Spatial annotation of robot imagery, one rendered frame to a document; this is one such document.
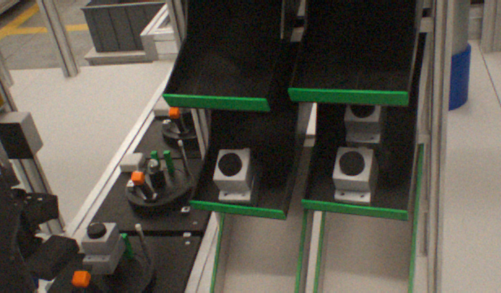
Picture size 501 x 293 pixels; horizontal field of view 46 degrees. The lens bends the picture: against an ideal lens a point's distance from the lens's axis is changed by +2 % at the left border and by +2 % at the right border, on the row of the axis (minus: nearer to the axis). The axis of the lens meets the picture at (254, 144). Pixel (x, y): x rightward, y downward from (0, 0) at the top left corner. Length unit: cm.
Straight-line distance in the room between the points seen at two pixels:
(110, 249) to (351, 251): 38
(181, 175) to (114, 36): 179
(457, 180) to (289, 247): 58
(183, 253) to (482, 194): 64
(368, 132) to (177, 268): 45
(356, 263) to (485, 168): 60
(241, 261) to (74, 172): 79
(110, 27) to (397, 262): 230
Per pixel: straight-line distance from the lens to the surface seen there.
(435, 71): 76
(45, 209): 86
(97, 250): 98
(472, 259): 117
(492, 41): 192
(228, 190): 75
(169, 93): 70
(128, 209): 120
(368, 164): 70
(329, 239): 88
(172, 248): 108
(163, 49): 211
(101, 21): 295
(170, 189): 119
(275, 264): 88
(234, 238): 90
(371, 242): 87
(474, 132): 152
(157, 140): 141
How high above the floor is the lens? 167
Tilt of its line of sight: 32 degrees down
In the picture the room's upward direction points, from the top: 9 degrees counter-clockwise
